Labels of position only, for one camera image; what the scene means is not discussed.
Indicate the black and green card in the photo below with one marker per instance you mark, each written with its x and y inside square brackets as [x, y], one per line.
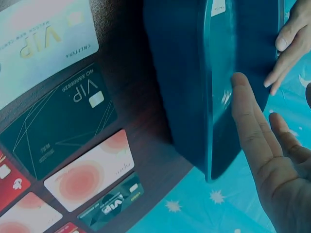
[109, 206]

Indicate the white card with pink circles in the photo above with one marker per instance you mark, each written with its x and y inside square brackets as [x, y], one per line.
[29, 213]
[85, 177]

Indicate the dark green lined card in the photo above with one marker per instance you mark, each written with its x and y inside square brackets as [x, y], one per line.
[60, 126]

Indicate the red card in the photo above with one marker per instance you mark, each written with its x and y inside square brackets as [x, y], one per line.
[12, 182]
[68, 229]

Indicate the person's right fingers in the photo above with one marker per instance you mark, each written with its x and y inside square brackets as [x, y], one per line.
[250, 126]

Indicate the dark blue plastic case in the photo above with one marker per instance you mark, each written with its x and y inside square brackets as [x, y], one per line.
[184, 85]

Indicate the person's left hand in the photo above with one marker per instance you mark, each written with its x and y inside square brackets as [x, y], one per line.
[295, 31]

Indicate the person's right hand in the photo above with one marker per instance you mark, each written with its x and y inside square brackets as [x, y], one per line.
[284, 184]

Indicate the white card with gold letters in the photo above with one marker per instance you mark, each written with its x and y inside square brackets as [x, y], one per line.
[48, 36]

